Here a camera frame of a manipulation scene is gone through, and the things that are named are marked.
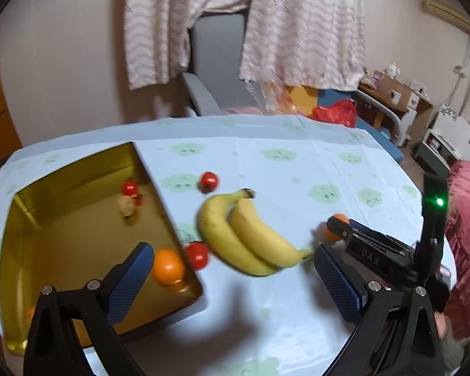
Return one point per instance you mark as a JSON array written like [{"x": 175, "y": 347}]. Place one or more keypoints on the pink blanket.
[{"x": 468, "y": 243}]

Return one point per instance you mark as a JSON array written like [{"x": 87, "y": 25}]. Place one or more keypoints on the yellow box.
[{"x": 305, "y": 98}]

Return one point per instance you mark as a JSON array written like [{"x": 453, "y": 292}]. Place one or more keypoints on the wooden side desk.
[{"x": 384, "y": 103}]

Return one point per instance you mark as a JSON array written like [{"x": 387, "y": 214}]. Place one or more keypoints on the grey chair with blue seat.
[{"x": 380, "y": 129}]

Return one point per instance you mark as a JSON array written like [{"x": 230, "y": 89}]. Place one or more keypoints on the red tomato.
[
  {"x": 196, "y": 254},
  {"x": 208, "y": 181},
  {"x": 129, "y": 188}
]

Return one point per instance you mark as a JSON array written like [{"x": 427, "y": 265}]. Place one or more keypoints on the grey armchair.
[{"x": 215, "y": 62}]

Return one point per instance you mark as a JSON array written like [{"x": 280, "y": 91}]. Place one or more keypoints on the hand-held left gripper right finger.
[{"x": 342, "y": 286}]

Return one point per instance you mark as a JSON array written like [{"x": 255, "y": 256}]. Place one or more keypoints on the brown kiwi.
[{"x": 126, "y": 205}]

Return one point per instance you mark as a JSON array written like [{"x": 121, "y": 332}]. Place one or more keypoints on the wall air conditioner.
[{"x": 446, "y": 13}]

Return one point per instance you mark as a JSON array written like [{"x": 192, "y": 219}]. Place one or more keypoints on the white cabinet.
[{"x": 446, "y": 137}]

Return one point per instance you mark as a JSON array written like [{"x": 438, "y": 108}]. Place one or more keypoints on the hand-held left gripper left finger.
[{"x": 131, "y": 278}]

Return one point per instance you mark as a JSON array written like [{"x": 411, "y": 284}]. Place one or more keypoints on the white teapot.
[{"x": 391, "y": 69}]

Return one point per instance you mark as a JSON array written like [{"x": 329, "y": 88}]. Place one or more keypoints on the green printed white tablecloth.
[{"x": 282, "y": 164}]

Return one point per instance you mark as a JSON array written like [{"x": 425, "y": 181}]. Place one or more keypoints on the red plastic bag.
[{"x": 335, "y": 112}]

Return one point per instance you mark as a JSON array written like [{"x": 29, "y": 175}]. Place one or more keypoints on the yellow banana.
[
  {"x": 219, "y": 239},
  {"x": 258, "y": 235}
]

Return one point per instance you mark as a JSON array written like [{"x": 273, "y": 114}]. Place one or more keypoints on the clear printed plastic bag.
[{"x": 276, "y": 98}]

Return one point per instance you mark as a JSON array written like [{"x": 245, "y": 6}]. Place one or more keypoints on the gold metal tin tray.
[{"x": 74, "y": 235}]

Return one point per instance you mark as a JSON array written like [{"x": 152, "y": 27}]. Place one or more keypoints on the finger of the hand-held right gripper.
[
  {"x": 384, "y": 237},
  {"x": 372, "y": 256}
]

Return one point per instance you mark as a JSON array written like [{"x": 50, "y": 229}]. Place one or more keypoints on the person's right forearm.
[{"x": 452, "y": 348}]

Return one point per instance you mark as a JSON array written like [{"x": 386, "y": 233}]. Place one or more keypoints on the white mug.
[{"x": 395, "y": 94}]

